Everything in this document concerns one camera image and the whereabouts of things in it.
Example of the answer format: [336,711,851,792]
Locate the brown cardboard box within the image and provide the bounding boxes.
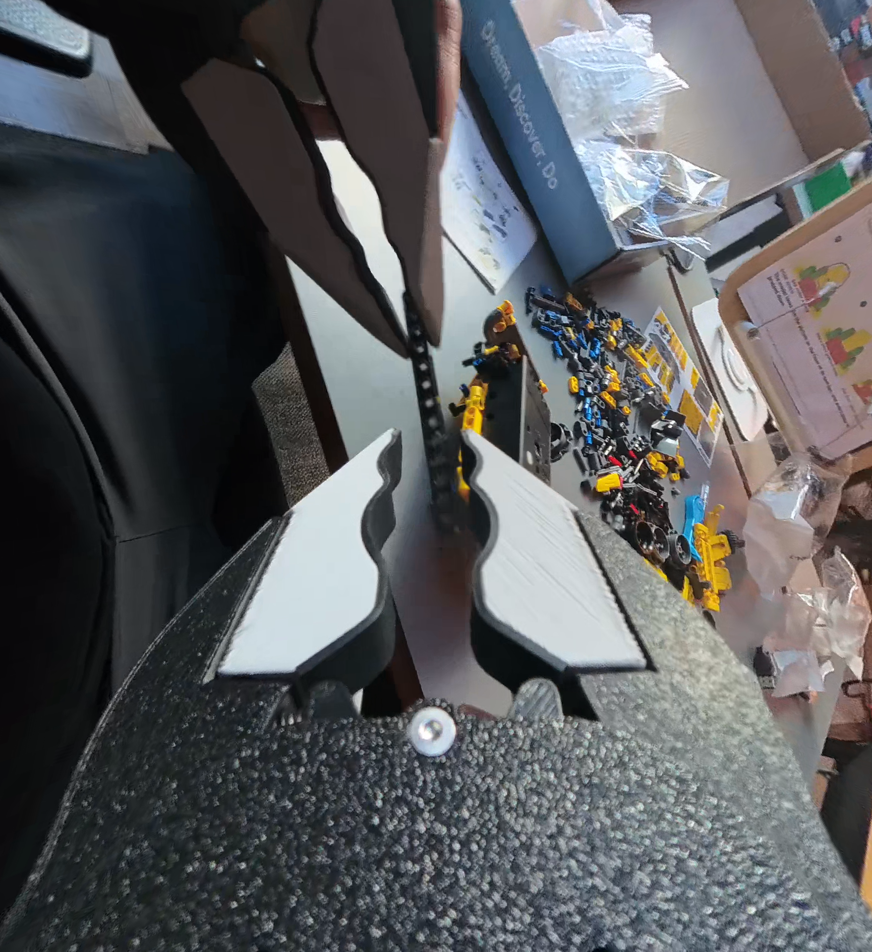
[703,0,872,272]

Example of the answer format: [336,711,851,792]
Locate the black long holed beam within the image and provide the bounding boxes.
[402,290,475,533]

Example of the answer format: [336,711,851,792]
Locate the pile of yellow beams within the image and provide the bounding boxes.
[659,504,745,614]

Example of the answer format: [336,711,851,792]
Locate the pile of small building pieces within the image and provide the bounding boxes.
[523,285,693,525]

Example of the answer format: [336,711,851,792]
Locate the blue brick separator tool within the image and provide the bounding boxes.
[676,491,710,564]

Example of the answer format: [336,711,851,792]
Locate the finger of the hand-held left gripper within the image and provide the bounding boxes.
[313,0,449,348]
[181,58,408,359]

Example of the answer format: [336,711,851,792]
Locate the instruction booklet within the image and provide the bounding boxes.
[439,93,541,296]

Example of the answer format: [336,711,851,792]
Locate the person's dark jeans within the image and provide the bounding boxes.
[0,112,291,670]

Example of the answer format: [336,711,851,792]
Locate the yellow toy vehicle model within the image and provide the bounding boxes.
[447,299,577,507]

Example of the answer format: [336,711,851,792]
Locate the clear plastic bag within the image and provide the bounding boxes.
[759,549,872,699]
[538,0,732,250]
[741,452,853,599]

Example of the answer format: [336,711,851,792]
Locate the blue cardboard box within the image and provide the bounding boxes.
[460,0,730,282]

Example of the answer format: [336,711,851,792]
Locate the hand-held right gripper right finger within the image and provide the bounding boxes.
[462,429,648,674]

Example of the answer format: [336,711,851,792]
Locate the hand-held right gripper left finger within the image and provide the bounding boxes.
[216,429,403,679]

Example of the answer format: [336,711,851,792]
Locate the green flat plate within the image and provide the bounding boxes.
[791,162,855,218]

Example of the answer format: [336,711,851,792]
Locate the yellow sticker sheet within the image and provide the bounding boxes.
[642,305,725,467]

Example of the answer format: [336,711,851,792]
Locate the grey desk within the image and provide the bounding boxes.
[287,97,853,789]

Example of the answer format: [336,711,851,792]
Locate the white flat tray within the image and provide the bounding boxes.
[687,296,773,445]

